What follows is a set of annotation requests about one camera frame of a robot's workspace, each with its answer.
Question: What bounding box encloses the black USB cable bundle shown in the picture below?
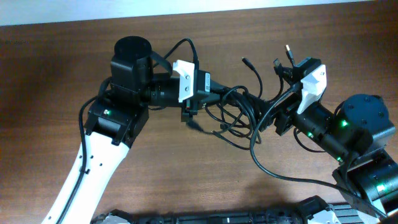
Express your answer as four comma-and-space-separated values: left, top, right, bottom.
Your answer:
185, 44, 296, 151

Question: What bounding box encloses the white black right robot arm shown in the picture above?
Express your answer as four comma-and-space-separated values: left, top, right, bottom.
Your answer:
257, 94, 397, 219

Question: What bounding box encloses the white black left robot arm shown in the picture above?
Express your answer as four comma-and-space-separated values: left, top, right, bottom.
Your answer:
44, 36, 224, 223

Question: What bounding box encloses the black right camera cable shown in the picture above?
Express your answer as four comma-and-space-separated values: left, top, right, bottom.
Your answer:
249, 82, 388, 218

